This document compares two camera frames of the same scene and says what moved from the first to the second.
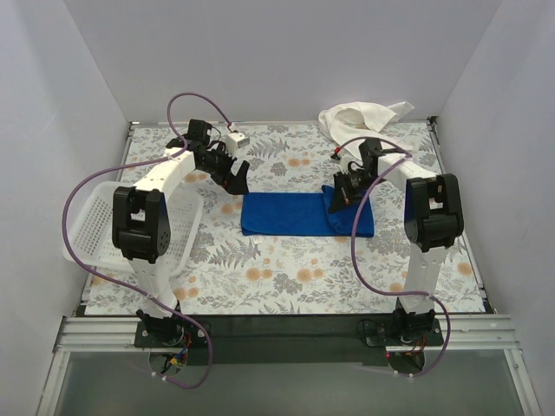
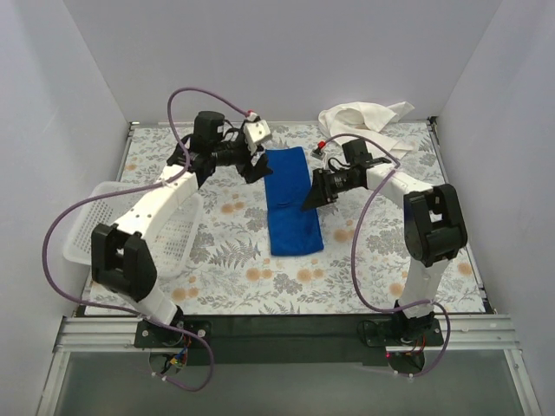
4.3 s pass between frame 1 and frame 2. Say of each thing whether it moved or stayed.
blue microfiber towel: moved
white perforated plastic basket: stayed
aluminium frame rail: stayed
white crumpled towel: stayed
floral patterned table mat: stayed
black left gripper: moved
